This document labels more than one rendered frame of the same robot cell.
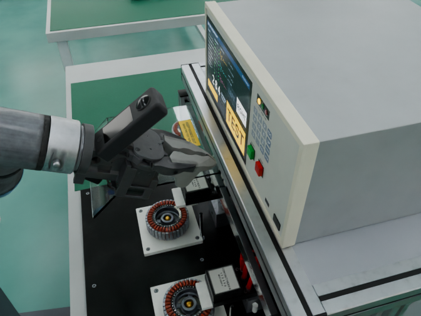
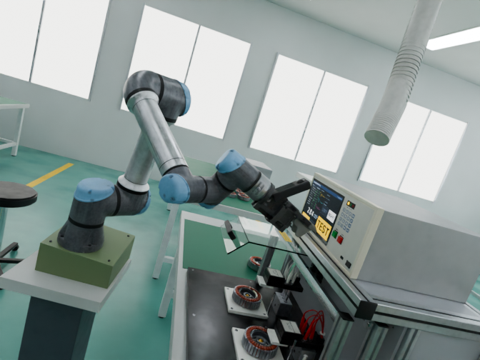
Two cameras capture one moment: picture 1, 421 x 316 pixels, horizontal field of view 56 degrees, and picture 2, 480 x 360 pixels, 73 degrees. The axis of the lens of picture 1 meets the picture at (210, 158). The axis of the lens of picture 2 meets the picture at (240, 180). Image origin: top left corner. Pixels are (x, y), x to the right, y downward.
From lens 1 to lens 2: 0.57 m
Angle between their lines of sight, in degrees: 33
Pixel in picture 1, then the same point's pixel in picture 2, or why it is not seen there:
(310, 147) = (380, 210)
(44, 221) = (105, 318)
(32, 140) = (255, 173)
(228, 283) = (293, 329)
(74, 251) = (179, 296)
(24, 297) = not seen: outside the picture
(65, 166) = (260, 192)
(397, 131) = (417, 222)
